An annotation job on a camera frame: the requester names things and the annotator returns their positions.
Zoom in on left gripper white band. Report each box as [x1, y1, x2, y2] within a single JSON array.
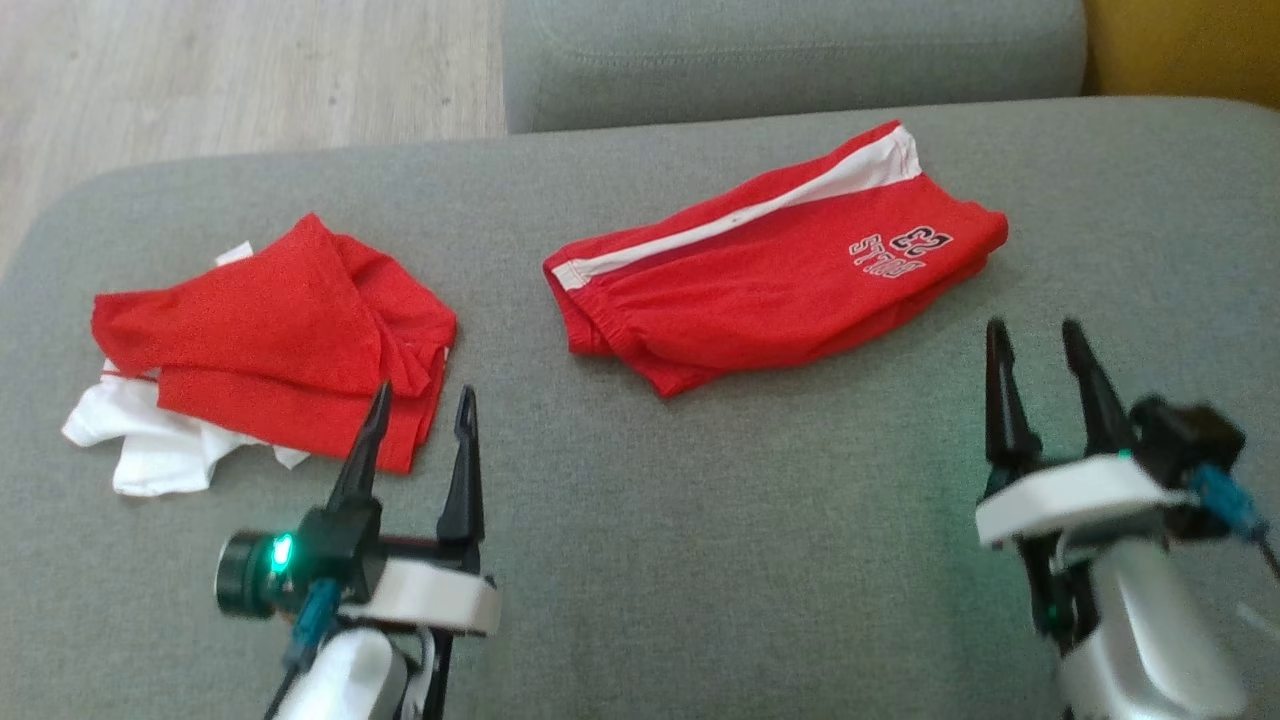
[[326, 380, 502, 637]]

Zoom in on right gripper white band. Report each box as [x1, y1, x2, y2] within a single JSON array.
[[975, 317, 1199, 549]]

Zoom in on red and white shirt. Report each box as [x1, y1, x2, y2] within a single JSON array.
[[62, 212, 458, 498]]

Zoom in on red shorts with white stripe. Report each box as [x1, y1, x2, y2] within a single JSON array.
[[543, 120, 1009, 399]]

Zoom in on large grey sofa seat cushion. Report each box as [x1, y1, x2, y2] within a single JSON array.
[[0, 97, 1280, 720]]

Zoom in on small grey sofa cushion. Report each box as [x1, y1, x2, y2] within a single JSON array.
[[503, 0, 1088, 134]]

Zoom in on left cable with teal plug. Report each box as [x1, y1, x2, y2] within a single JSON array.
[[262, 578, 343, 720]]

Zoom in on cable with teal plug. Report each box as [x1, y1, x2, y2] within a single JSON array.
[[1190, 465, 1280, 581], [262, 578, 343, 720]]

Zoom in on right cable with teal plug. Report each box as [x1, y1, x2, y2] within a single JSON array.
[[1190, 465, 1280, 581]]

